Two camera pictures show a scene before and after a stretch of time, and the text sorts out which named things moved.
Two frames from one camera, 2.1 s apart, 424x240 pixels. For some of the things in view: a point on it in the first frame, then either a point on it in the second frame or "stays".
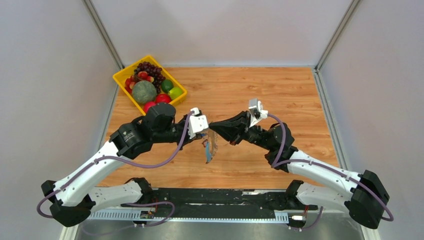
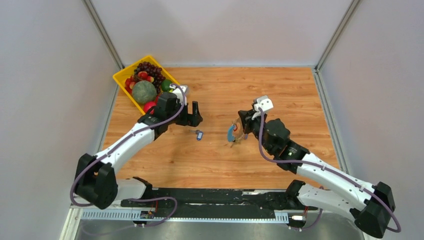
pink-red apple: (147, 105) stays
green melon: (144, 92) stays
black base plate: (215, 199) stays
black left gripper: (187, 139) to (193, 119)
